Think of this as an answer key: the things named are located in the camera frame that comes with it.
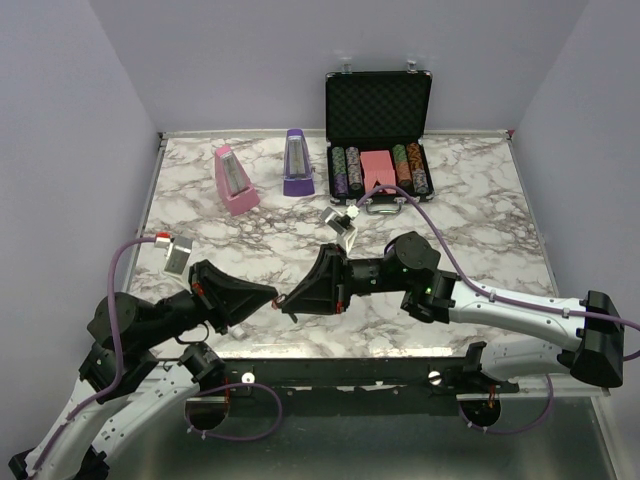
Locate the purple metronome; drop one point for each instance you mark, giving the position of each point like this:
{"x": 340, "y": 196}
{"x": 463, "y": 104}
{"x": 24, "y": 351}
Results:
{"x": 297, "y": 171}

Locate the pink metronome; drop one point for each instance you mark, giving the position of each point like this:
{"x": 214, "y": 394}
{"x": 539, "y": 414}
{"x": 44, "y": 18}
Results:
{"x": 234, "y": 187}

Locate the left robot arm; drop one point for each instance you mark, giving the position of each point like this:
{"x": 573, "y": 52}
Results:
{"x": 98, "y": 420}

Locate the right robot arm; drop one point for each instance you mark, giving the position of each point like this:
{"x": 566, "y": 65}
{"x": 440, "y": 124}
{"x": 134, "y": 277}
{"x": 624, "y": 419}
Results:
{"x": 580, "y": 337}

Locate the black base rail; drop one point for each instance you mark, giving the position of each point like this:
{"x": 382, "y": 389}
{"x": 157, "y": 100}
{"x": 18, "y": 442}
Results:
{"x": 347, "y": 386}

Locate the pink playing card deck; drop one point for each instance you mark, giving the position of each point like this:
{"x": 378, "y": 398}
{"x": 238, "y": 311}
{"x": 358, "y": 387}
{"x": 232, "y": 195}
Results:
{"x": 378, "y": 169}

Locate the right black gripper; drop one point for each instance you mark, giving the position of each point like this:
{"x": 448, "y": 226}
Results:
{"x": 327, "y": 287}

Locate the black poker chip case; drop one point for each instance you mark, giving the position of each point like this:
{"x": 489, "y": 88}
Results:
{"x": 372, "y": 111}

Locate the white microphone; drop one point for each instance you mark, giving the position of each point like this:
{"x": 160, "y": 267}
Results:
{"x": 237, "y": 333}

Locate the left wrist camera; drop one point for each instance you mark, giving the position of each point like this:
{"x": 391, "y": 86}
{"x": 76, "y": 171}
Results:
{"x": 177, "y": 249}

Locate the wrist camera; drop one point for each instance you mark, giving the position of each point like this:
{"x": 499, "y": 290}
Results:
{"x": 343, "y": 225}
{"x": 177, "y": 249}

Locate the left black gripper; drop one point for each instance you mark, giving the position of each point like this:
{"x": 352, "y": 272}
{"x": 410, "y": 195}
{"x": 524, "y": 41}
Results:
{"x": 226, "y": 299}

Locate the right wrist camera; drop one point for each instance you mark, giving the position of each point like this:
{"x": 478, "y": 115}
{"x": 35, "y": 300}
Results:
{"x": 343, "y": 225}

